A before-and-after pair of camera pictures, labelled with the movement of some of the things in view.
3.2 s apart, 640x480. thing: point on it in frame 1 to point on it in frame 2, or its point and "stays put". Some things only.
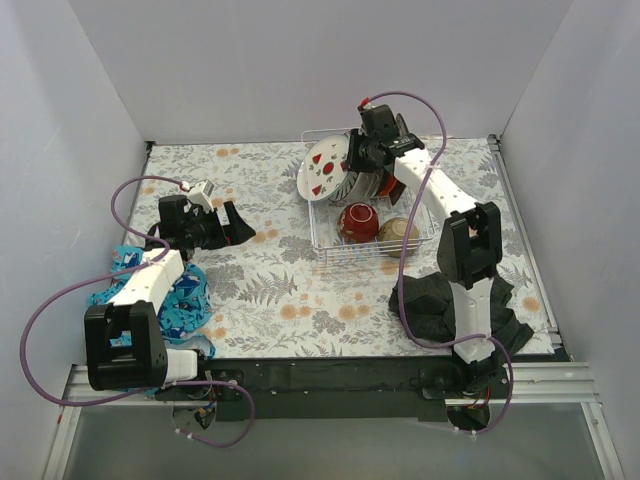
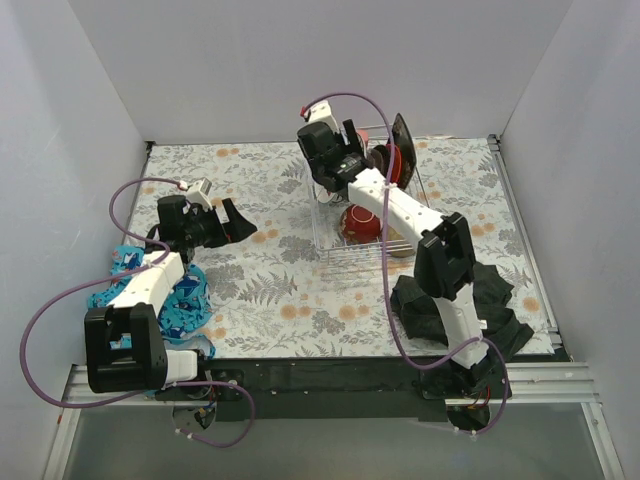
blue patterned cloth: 184,316 stays put
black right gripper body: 356,154 to 379,157
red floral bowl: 358,223 stays put
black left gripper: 220,228 stays put
